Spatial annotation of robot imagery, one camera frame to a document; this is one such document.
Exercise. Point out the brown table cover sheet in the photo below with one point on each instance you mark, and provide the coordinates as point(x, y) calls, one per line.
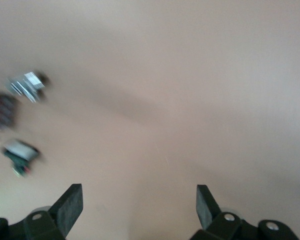
point(165, 100)

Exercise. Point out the black switch with white face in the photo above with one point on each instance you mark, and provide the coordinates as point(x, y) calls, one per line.
point(20, 152)

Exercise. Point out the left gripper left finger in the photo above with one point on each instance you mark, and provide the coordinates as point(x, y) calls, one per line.
point(67, 212)

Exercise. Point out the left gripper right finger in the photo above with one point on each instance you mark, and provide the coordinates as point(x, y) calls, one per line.
point(207, 215)

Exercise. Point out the brown terminal block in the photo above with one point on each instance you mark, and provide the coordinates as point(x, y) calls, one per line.
point(3, 110)

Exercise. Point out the silver metal fitting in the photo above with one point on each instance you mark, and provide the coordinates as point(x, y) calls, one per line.
point(27, 85)

